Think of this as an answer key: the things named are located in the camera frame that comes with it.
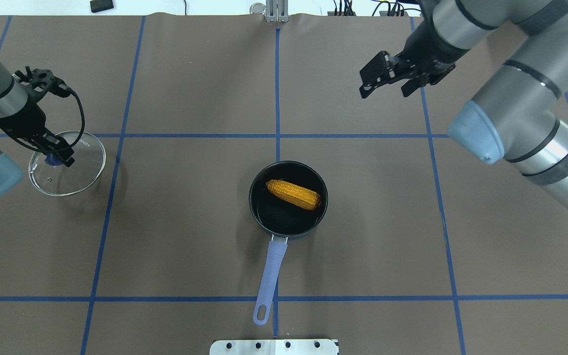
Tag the small metal cylinder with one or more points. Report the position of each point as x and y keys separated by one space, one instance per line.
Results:
x=257 y=8

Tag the yellow corn cob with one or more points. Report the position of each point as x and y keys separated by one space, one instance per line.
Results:
x=293 y=194

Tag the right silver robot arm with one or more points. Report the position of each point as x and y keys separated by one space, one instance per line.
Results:
x=509 y=117

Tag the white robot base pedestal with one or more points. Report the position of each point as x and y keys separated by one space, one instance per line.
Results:
x=276 y=347

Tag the dark blue saucepan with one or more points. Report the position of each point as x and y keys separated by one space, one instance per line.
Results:
x=283 y=222

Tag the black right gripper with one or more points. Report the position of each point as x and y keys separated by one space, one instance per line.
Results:
x=422 y=52

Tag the brown paper table cover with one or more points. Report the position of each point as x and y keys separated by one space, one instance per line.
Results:
x=423 y=249

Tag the small black phone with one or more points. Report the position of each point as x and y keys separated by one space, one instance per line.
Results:
x=97 y=6

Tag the aluminium frame post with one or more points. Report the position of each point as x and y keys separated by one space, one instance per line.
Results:
x=276 y=11

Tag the glass pot lid blue knob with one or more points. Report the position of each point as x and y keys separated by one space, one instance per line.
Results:
x=56 y=179

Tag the orange black power strip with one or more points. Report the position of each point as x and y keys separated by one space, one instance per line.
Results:
x=387 y=8

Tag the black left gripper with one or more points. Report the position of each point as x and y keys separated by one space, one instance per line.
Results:
x=28 y=118

